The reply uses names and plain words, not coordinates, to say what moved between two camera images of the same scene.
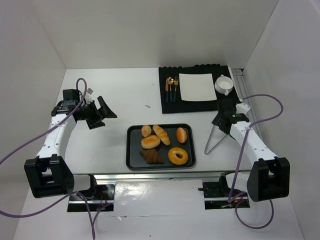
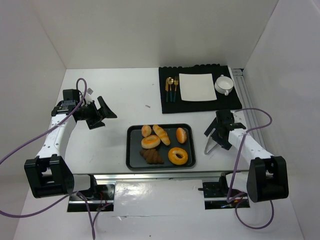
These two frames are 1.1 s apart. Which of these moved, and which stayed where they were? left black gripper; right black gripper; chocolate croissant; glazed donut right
Moved: right black gripper
Stayed: glazed donut right; chocolate croissant; left black gripper
